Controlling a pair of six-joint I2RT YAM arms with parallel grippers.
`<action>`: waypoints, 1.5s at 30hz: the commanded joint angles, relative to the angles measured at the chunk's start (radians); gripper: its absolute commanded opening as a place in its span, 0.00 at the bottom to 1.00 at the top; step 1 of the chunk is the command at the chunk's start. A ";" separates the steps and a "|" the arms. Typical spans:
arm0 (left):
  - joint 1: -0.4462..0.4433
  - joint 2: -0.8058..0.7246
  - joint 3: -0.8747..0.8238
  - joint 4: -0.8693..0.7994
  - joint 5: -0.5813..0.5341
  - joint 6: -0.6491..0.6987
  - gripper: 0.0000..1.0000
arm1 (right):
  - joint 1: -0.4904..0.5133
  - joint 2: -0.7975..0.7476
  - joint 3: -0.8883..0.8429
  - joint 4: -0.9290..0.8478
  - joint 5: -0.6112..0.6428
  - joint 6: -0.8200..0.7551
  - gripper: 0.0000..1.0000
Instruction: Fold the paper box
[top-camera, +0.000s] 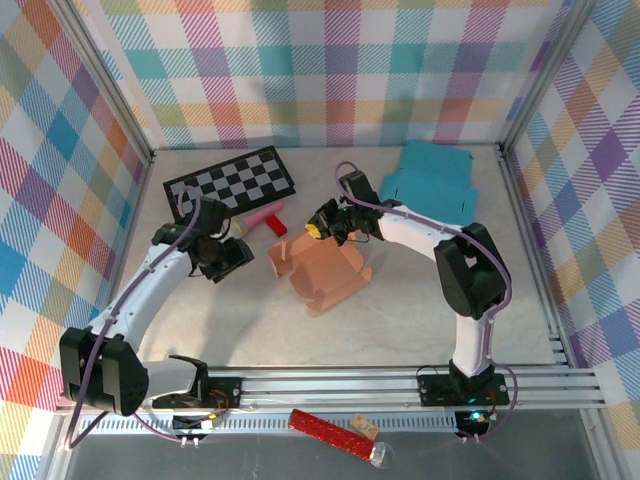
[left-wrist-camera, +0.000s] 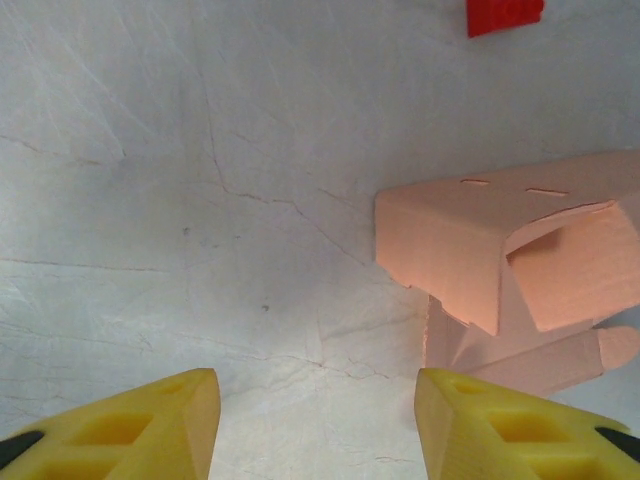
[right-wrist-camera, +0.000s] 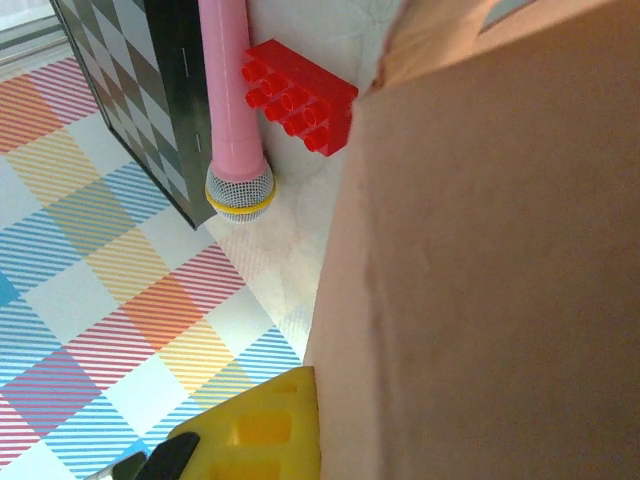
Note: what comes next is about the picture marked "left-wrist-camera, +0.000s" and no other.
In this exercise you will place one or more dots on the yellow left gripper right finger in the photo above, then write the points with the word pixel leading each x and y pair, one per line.
pixel 525 440

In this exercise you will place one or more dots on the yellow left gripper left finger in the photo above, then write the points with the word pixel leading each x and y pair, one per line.
pixel 100 440

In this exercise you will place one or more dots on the pink paper box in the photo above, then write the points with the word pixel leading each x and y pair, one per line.
pixel 440 240

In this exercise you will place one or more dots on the red toy brick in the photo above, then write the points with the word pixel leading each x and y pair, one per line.
pixel 500 15

